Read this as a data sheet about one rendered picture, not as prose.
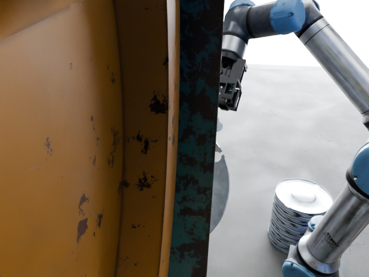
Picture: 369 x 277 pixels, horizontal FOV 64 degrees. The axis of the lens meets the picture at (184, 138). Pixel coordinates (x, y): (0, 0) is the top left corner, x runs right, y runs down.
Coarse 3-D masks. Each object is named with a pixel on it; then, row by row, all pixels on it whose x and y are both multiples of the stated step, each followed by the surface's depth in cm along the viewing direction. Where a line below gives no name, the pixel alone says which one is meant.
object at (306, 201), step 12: (288, 180) 172; (300, 180) 172; (276, 192) 162; (288, 192) 162; (300, 192) 162; (312, 192) 162; (324, 192) 162; (300, 204) 154; (312, 204) 154; (324, 204) 154
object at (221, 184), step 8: (216, 144) 65; (224, 160) 64; (216, 168) 65; (224, 168) 64; (216, 176) 65; (224, 176) 64; (216, 184) 64; (224, 184) 63; (216, 192) 64; (224, 192) 63; (216, 200) 64; (224, 200) 63; (216, 208) 63; (224, 208) 62; (216, 216) 63; (216, 224) 62
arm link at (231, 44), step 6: (228, 36) 70; (234, 36) 70; (222, 42) 70; (228, 42) 69; (234, 42) 69; (240, 42) 70; (222, 48) 69; (228, 48) 69; (234, 48) 69; (240, 48) 70; (246, 48) 72; (234, 54) 70; (240, 54) 70
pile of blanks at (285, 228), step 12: (276, 204) 162; (276, 216) 164; (288, 216) 155; (300, 216) 150; (312, 216) 149; (276, 228) 165; (288, 228) 157; (300, 228) 153; (276, 240) 167; (288, 240) 160; (288, 252) 164
